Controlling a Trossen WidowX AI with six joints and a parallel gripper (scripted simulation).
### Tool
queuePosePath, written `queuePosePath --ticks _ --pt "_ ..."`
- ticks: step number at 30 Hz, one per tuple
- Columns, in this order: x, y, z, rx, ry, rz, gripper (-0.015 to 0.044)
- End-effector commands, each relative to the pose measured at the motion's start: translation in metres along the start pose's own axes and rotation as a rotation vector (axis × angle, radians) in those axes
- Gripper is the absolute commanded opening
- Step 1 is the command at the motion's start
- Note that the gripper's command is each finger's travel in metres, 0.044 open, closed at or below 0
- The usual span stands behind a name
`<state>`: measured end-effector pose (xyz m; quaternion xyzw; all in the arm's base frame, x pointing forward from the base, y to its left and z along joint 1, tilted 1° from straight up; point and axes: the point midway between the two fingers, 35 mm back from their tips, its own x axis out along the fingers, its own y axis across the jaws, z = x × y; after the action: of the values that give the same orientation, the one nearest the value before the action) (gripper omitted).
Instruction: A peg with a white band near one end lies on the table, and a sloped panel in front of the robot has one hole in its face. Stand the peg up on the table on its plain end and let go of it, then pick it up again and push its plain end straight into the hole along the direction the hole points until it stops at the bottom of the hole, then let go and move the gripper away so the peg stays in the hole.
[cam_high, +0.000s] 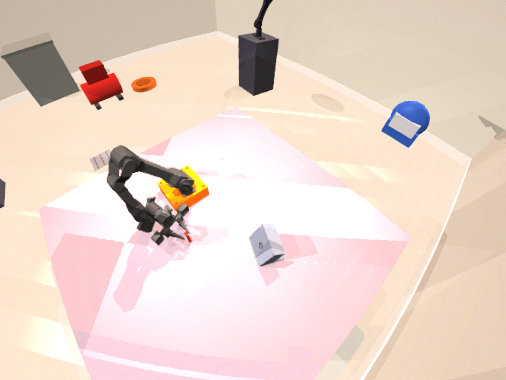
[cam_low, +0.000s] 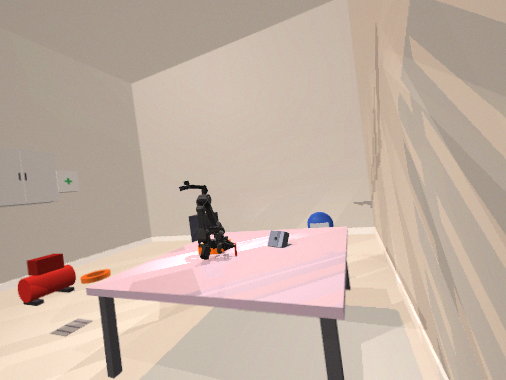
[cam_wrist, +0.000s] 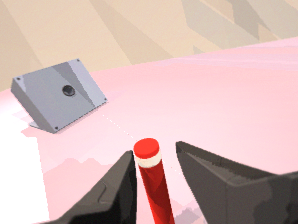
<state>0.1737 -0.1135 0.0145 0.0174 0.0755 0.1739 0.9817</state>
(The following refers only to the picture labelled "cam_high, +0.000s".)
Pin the red peg with white band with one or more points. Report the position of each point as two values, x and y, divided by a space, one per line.
188 237

